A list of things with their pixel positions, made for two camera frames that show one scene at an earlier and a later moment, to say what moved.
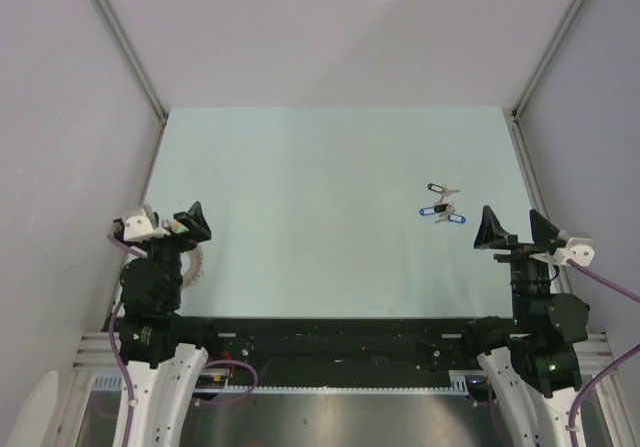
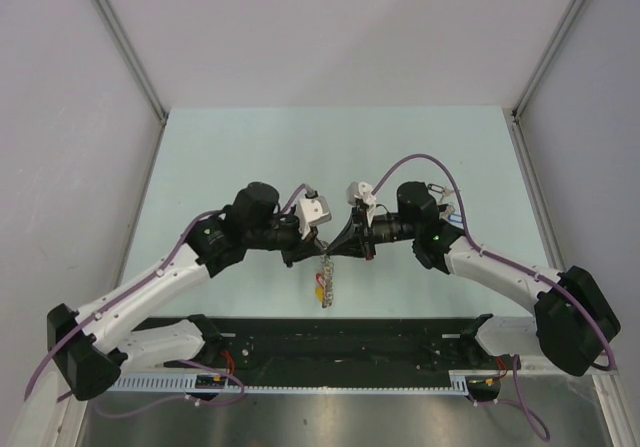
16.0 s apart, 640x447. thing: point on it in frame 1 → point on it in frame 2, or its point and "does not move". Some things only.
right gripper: (492, 233) → (352, 242)
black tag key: (443, 190) does not move
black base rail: (345, 350) does not move
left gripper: (195, 224) → (308, 249)
